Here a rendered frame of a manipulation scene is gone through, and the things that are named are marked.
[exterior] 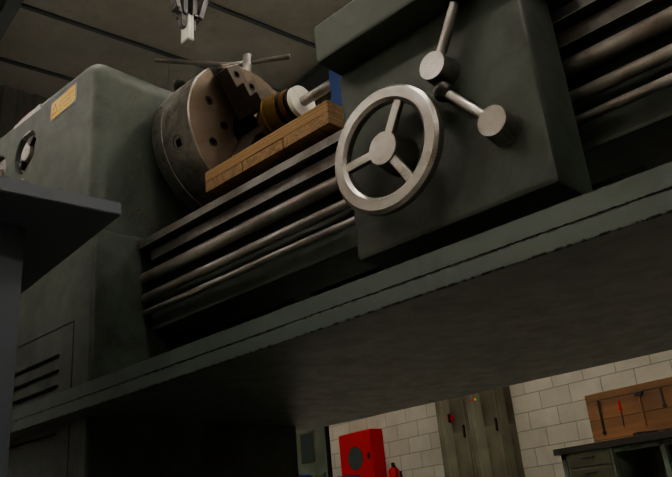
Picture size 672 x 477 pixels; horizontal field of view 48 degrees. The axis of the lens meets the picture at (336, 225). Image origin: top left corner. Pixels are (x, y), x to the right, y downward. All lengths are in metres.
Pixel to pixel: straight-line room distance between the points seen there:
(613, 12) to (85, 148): 1.03
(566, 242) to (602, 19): 0.33
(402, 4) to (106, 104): 0.82
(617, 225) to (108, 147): 1.08
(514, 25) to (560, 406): 8.14
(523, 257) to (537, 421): 8.37
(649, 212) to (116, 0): 11.12
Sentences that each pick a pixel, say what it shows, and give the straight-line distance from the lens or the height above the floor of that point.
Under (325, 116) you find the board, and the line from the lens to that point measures 1.13.
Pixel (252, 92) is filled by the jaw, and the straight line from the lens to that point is 1.53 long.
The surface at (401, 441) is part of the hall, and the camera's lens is 10.56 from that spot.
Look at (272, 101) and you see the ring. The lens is 1.48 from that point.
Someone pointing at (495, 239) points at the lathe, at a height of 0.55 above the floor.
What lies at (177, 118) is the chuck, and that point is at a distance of 1.51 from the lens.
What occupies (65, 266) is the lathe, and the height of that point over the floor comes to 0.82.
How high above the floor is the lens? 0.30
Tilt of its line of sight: 22 degrees up
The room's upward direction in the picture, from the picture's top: 5 degrees counter-clockwise
